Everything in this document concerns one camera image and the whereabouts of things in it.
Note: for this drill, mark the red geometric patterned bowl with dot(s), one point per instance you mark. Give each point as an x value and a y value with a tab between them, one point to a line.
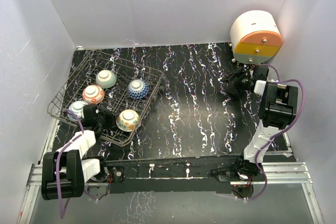
138	89

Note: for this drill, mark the blue patterned bowl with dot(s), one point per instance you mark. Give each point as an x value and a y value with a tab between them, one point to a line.
77	108

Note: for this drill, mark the orange leaf patterned bowl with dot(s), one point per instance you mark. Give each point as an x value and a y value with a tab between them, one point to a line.
93	94

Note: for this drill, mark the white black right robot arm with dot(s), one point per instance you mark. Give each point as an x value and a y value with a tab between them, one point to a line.
278	110

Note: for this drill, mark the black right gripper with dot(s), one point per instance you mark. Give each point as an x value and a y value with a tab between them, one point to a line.
235	91

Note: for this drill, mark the white round drawer cabinet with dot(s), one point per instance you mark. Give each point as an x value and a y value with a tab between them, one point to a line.
255	37

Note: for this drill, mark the yellow star patterned bowl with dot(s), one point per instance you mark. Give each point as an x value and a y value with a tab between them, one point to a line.
128	120

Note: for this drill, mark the pale green ceramic bowl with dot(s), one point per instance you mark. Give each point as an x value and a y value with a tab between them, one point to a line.
106	79

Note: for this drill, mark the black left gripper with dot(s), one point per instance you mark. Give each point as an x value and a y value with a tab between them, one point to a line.
111	117

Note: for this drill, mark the aluminium frame rail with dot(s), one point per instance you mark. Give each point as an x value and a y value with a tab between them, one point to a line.
196	175

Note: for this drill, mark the grey wire dish rack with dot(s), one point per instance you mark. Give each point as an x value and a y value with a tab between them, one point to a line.
87	64

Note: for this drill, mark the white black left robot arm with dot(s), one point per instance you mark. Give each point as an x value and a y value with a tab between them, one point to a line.
66	170

